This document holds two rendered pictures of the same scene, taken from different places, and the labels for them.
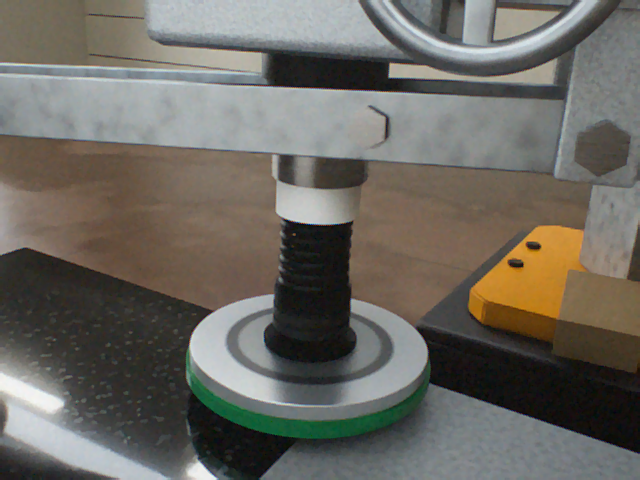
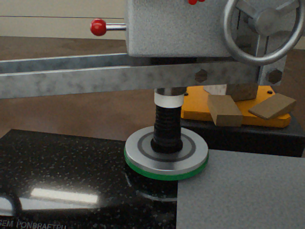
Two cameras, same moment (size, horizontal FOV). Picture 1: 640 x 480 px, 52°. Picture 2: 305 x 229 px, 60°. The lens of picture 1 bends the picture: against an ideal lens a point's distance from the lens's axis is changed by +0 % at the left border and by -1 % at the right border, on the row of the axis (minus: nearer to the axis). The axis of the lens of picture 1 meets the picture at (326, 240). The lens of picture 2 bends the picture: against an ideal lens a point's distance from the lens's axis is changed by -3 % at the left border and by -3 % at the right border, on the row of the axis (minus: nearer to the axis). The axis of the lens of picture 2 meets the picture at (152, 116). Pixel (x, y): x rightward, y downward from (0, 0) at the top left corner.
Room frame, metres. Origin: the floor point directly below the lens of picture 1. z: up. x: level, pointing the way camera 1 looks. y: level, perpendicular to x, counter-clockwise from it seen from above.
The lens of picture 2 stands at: (0.00, 0.26, 1.27)
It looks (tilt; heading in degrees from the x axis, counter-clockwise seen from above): 27 degrees down; 338
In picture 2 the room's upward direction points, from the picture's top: 1 degrees clockwise
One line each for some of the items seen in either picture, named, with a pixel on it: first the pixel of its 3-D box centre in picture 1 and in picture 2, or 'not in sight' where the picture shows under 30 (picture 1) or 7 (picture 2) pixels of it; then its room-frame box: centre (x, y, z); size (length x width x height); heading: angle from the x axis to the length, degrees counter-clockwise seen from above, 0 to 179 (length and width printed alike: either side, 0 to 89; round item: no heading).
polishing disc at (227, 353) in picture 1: (309, 346); (166, 146); (0.54, 0.01, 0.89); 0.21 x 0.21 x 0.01
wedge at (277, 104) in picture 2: not in sight; (272, 105); (0.79, -0.61, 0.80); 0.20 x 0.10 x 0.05; 102
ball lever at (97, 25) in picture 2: not in sight; (110, 27); (0.50, 0.15, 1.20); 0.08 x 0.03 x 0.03; 76
